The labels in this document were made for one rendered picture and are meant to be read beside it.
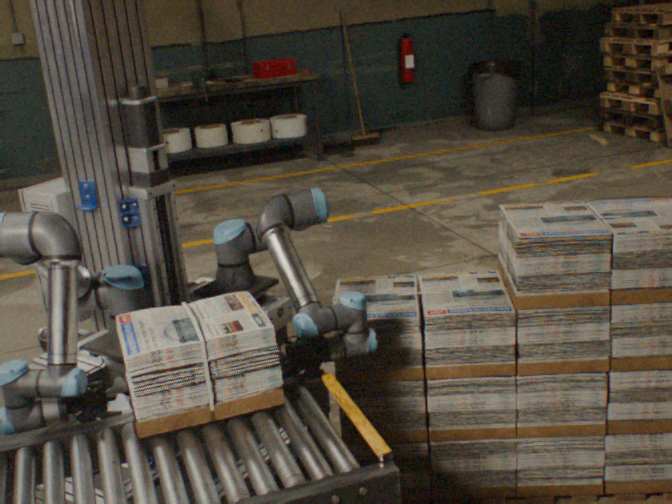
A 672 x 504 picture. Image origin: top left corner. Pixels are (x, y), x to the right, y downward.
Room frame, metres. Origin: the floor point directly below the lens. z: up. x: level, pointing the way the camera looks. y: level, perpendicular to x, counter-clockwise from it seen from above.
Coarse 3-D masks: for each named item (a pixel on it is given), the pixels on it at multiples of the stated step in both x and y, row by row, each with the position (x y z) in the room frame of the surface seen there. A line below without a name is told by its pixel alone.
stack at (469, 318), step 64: (384, 320) 2.29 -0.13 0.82; (448, 320) 2.28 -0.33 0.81; (512, 320) 2.27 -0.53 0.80; (576, 320) 2.26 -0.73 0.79; (640, 320) 2.24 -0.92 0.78; (384, 384) 2.30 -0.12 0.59; (448, 384) 2.28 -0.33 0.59; (512, 384) 2.27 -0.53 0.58; (576, 384) 2.25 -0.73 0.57; (640, 384) 2.24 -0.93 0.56; (448, 448) 2.28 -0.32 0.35; (512, 448) 2.27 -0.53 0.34; (576, 448) 2.25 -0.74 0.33; (640, 448) 2.24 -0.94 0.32
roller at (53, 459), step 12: (48, 444) 1.75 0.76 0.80; (60, 444) 1.76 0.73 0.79; (48, 456) 1.70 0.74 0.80; (60, 456) 1.71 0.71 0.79; (48, 468) 1.65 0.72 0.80; (60, 468) 1.65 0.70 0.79; (48, 480) 1.60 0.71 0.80; (60, 480) 1.60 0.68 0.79; (48, 492) 1.55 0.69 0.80; (60, 492) 1.55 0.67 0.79
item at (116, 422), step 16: (288, 384) 1.97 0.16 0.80; (304, 384) 1.98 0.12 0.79; (320, 384) 1.99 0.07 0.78; (320, 400) 1.99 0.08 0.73; (128, 416) 1.86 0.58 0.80; (272, 416) 1.95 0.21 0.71; (48, 432) 1.81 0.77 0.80; (64, 432) 1.80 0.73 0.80; (80, 432) 1.80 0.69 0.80; (96, 432) 1.81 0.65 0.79; (224, 432) 1.91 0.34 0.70; (0, 448) 1.75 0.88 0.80; (16, 448) 1.75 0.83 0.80; (64, 448) 1.78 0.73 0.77; (96, 448) 1.80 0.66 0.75; (176, 448) 1.86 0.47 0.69; (96, 464) 1.80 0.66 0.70
